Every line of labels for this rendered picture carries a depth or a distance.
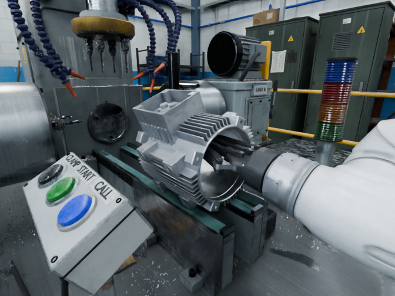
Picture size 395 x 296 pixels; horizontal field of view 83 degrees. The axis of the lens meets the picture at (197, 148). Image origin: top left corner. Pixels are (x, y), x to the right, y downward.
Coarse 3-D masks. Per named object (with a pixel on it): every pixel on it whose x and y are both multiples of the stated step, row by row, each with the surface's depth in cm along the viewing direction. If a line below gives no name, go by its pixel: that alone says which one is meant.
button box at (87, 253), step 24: (72, 168) 26; (24, 192) 26; (72, 192) 22; (96, 192) 21; (48, 216) 21; (96, 216) 18; (120, 216) 18; (48, 240) 18; (72, 240) 17; (96, 240) 17; (120, 240) 19; (144, 240) 21; (48, 264) 16; (72, 264) 17; (96, 264) 18; (120, 264) 19; (96, 288) 18
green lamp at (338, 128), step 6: (318, 120) 55; (318, 126) 55; (324, 126) 53; (330, 126) 53; (336, 126) 52; (342, 126) 53; (318, 132) 55; (324, 132) 54; (330, 132) 53; (336, 132) 53; (342, 132) 53; (318, 138) 55; (324, 138) 54; (330, 138) 53; (336, 138) 53
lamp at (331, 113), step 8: (320, 104) 54; (328, 104) 52; (336, 104) 51; (344, 104) 51; (320, 112) 54; (328, 112) 52; (336, 112) 51; (344, 112) 52; (320, 120) 54; (328, 120) 53; (336, 120) 52; (344, 120) 53
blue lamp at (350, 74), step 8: (328, 64) 51; (336, 64) 49; (344, 64) 48; (352, 64) 48; (328, 72) 51; (336, 72) 49; (344, 72) 49; (352, 72) 49; (328, 80) 51; (336, 80) 50; (344, 80) 49; (352, 80) 50
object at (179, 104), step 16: (160, 96) 53; (176, 96) 52; (192, 96) 45; (144, 112) 46; (160, 112) 42; (176, 112) 43; (192, 112) 46; (144, 128) 50; (160, 128) 45; (176, 128) 44
